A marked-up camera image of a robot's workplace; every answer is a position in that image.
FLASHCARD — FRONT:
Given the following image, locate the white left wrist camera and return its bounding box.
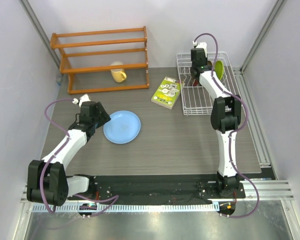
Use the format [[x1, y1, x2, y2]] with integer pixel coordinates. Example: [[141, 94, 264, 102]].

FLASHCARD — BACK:
[[71, 94, 91, 108]]

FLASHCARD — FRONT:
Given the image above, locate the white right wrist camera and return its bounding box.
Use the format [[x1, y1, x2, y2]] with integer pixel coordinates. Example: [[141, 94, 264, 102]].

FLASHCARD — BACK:
[[192, 40, 208, 56]]

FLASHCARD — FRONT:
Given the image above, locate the slotted cable duct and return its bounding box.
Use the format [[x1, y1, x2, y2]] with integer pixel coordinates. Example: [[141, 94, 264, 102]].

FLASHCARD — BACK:
[[32, 202, 221, 213]]

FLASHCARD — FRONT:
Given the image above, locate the red floral plate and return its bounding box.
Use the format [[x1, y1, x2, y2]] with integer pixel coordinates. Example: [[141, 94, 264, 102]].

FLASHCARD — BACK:
[[192, 77, 201, 87]]

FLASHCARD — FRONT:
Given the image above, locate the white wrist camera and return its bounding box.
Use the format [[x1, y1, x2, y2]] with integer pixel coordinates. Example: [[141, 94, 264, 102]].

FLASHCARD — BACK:
[[192, 40, 208, 56], [71, 94, 91, 108]]

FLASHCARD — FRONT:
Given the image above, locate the yellow mug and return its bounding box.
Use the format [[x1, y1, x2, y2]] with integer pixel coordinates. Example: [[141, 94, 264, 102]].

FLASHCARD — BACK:
[[110, 68, 127, 83]]

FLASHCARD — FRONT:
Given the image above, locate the yellow patterned plate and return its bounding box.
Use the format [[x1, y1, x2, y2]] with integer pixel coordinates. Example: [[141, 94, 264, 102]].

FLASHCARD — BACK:
[[207, 60, 213, 71]]

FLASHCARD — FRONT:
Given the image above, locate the white wire dish rack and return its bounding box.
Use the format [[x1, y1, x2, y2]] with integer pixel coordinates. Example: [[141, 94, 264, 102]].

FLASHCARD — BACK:
[[176, 51, 240, 116]]

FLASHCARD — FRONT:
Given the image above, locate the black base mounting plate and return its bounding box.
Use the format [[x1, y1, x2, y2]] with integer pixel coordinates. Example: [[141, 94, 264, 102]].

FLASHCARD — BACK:
[[81, 174, 246, 206]]

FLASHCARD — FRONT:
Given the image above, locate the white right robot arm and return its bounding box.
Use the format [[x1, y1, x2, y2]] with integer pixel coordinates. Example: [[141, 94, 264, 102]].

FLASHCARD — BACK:
[[190, 47, 241, 198]]

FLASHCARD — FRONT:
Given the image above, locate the green book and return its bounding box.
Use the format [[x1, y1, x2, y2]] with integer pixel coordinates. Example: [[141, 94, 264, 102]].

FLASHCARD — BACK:
[[151, 76, 181, 110]]

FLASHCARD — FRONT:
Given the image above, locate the lime green plate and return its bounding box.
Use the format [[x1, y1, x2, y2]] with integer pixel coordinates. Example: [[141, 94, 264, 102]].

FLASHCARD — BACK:
[[214, 60, 225, 81]]

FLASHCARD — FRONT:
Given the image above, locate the light blue plate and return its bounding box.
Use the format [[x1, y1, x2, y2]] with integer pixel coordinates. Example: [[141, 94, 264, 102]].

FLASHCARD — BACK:
[[103, 110, 142, 145]]

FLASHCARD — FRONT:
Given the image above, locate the orange wooden shelf rack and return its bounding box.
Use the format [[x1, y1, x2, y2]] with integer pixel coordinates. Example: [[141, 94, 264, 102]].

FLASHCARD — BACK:
[[49, 26, 150, 95]]

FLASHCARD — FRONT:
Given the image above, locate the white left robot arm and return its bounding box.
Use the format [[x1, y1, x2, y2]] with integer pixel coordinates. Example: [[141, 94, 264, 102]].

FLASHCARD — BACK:
[[26, 99, 111, 207]]

